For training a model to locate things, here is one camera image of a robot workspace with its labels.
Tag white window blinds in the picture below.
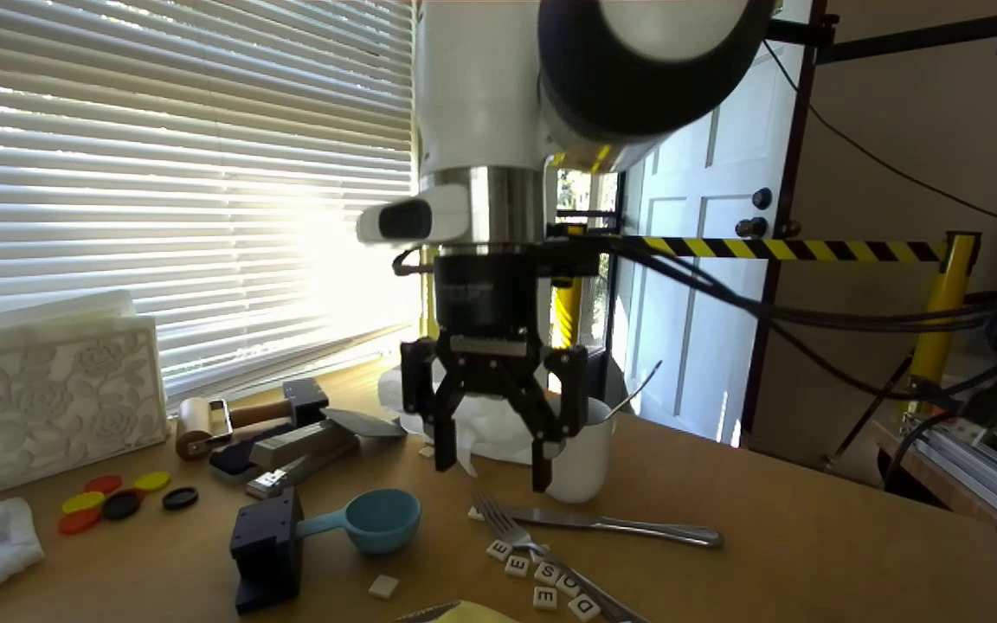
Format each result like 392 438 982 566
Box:
0 0 423 409

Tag dark grey wedge object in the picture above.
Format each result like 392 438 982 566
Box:
320 403 407 449

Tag metal fork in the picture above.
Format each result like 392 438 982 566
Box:
475 494 648 623

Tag white panel door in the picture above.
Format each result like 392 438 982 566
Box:
615 31 818 449

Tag yellow game disc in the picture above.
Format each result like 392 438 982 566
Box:
131 466 176 494
57 487 110 515

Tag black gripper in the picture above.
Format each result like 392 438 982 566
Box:
394 252 595 498

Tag metal spoon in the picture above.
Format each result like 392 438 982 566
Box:
605 357 669 422

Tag yellow object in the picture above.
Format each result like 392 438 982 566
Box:
427 599 522 623

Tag black stapler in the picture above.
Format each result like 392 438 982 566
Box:
203 376 337 484

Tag metal table knife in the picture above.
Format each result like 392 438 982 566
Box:
465 500 726 553

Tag black block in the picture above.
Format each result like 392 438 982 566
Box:
227 487 304 616

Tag crumpled white tissue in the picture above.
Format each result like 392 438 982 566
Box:
372 363 560 469

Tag blue measuring scoop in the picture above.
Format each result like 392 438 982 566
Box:
294 484 427 560

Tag black metal frame post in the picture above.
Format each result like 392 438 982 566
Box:
737 0 837 446

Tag yellow black striped bar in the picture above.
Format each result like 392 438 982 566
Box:
632 231 953 267

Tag stack of papers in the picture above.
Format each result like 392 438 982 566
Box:
888 376 997 560

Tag yellow post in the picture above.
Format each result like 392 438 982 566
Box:
906 229 982 391

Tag wooden mallet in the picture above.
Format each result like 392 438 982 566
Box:
169 391 294 463

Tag red game disc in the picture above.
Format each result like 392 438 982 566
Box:
54 508 102 535
84 469 129 498

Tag white napkin holder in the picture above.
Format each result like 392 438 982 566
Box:
0 286 172 494

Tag black game disc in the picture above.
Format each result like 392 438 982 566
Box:
158 484 200 515
101 487 145 523

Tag yellow black striped barrier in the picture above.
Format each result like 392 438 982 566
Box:
555 236 997 349

